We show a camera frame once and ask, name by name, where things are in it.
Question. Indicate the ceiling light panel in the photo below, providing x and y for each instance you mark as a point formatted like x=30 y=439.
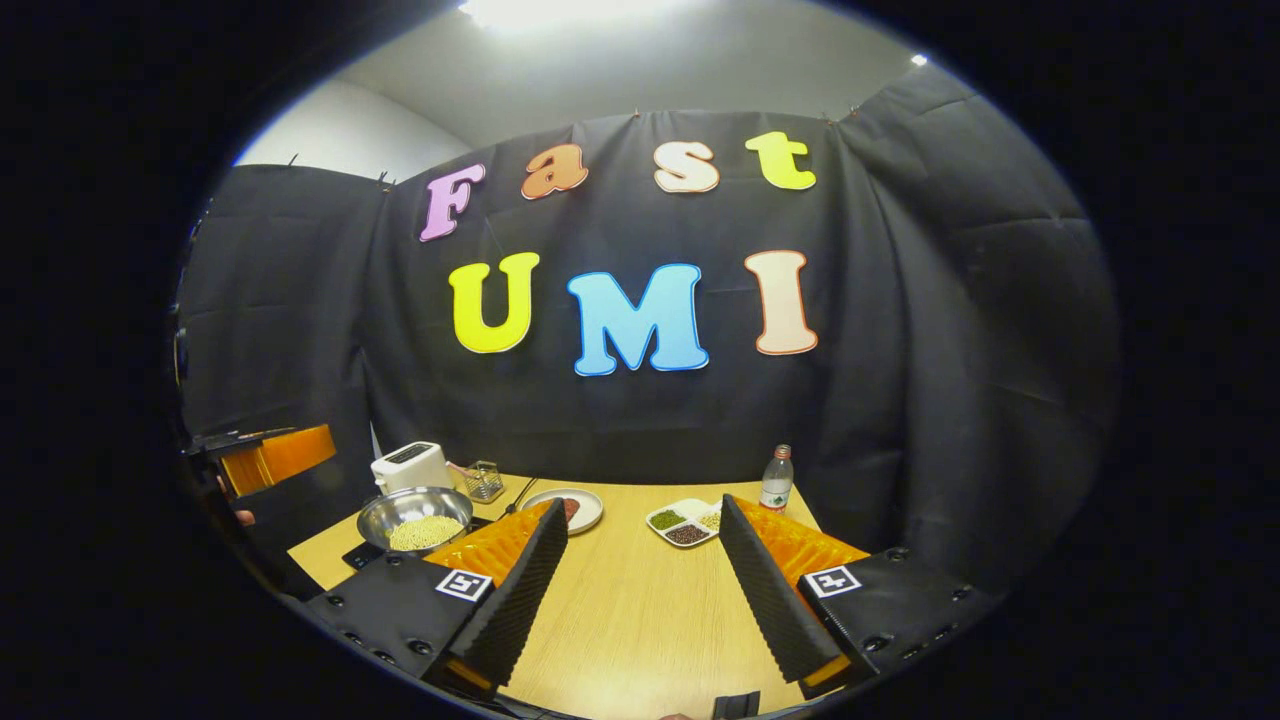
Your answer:
x=560 y=12

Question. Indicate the green mung beans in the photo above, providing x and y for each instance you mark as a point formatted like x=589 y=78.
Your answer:
x=666 y=519

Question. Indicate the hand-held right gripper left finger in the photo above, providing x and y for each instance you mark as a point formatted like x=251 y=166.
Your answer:
x=515 y=590

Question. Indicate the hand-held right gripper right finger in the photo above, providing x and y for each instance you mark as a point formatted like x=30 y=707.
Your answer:
x=770 y=595

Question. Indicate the plastic water bottle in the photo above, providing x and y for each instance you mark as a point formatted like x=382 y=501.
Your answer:
x=777 y=485

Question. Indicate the pile of soybeans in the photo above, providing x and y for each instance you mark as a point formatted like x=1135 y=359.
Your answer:
x=427 y=533

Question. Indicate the small soybean portion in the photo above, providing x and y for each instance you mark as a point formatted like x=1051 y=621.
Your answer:
x=710 y=520

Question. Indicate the dark red beans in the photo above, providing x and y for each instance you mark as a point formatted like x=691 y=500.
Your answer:
x=688 y=535

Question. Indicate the red meat slice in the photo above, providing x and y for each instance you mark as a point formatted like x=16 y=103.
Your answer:
x=571 y=510

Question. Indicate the white oval plate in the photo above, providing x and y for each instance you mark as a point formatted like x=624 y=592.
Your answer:
x=590 y=508

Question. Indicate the stainless steel pot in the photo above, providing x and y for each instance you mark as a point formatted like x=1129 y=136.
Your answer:
x=415 y=503

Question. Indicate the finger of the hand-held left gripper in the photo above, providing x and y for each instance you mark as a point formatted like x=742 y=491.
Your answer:
x=285 y=455

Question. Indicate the white divided dish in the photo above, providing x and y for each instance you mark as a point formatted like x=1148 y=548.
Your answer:
x=690 y=505

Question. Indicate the black induction cooktop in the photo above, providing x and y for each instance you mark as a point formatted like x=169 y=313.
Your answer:
x=362 y=557

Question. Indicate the white toaster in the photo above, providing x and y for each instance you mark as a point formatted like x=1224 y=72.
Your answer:
x=410 y=468

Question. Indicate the pink striped straw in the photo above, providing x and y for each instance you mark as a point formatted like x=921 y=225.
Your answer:
x=458 y=468

